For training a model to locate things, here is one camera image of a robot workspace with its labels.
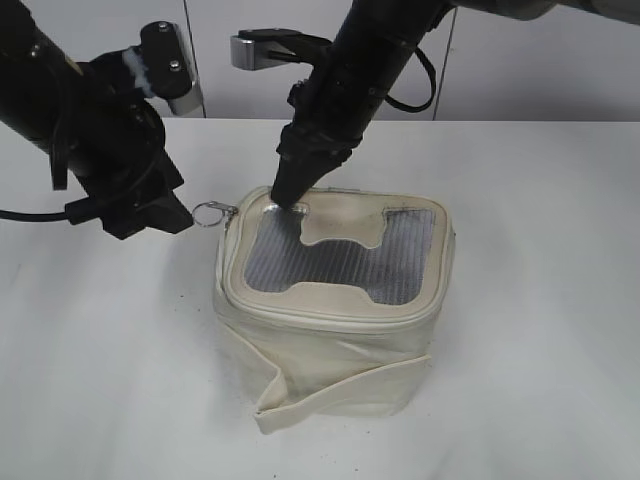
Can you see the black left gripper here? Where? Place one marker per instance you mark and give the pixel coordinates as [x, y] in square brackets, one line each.
[121, 163]

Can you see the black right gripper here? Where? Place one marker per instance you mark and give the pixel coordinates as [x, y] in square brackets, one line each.
[332, 109]

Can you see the cream insulated lunch bag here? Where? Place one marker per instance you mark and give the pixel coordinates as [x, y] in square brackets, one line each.
[329, 308]

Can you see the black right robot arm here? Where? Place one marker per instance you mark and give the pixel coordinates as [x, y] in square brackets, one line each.
[385, 33]

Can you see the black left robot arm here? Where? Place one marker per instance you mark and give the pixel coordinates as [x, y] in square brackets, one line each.
[42, 90]

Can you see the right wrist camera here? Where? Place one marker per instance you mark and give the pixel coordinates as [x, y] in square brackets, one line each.
[258, 49]

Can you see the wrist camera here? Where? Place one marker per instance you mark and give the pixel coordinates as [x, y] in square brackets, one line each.
[161, 67]
[258, 49]

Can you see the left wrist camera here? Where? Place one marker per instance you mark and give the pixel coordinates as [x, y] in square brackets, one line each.
[161, 67]

